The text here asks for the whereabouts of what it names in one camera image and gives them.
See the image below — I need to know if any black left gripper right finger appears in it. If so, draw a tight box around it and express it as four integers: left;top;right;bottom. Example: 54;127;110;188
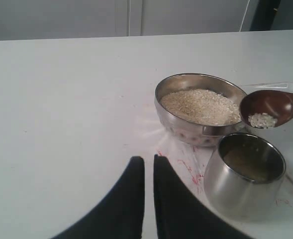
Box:
153;154;250;239

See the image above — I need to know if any brown wooden spoon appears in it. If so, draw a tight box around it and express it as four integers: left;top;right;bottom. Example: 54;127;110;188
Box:
239;90;293;127

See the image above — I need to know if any small steel cup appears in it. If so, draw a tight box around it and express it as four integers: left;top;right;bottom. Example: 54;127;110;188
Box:
204;132;287;221

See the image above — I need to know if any white plastic tray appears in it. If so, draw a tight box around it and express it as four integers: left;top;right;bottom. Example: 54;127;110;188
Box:
241;82;293;184

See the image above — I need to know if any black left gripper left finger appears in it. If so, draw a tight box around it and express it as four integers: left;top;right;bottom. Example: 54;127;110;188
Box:
55;156;145;239

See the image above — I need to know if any steel bowl of rice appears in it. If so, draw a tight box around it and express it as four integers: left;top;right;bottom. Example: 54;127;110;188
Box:
155;73;246;147

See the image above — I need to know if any white cabinet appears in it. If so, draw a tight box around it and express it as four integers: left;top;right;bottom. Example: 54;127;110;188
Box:
0;0;276;42

